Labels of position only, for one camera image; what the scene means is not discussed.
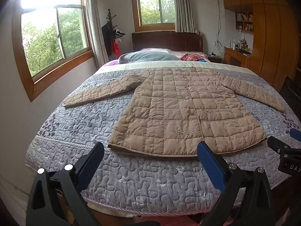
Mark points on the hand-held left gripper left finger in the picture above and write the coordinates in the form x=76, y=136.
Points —
x=90, y=162

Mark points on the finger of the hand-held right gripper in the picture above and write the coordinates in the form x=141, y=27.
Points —
x=279, y=147
x=295, y=135

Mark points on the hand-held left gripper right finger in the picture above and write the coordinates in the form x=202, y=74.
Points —
x=209, y=162

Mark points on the beige quilted coat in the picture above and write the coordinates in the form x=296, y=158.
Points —
x=178, y=113

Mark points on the grey patterned bed quilt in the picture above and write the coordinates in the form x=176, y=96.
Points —
x=131, y=176

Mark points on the wooden desk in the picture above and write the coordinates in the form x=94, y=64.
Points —
x=235, y=57

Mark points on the wooden wardrobe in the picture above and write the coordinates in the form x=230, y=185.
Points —
x=270, y=40

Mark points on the small blue item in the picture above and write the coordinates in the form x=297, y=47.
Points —
x=204, y=60

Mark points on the dark wooden nightstand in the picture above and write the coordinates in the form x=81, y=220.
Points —
x=215, y=58

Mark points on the red patterned cloth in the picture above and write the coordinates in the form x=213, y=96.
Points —
x=191, y=57

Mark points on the red hanging bag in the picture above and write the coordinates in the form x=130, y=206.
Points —
x=116, y=49

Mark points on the grey-blue pillow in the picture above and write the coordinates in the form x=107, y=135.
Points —
x=148, y=57

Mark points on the dark wooden headboard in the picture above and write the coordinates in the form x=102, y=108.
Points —
x=164, y=41

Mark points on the row of books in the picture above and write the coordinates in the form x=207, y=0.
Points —
x=241, y=17

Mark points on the large wooden-framed window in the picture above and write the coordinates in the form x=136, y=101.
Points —
x=54, y=35

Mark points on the black and white hanging bag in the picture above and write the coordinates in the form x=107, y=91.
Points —
x=118, y=32

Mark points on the long grey curtain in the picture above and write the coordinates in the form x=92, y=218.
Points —
x=95, y=28

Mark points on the wooden coat rack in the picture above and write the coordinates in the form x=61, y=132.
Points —
x=109, y=16

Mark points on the short grey curtain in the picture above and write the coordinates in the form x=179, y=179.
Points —
x=184, y=9

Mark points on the small wooden-framed window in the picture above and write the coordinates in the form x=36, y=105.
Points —
x=156, y=7

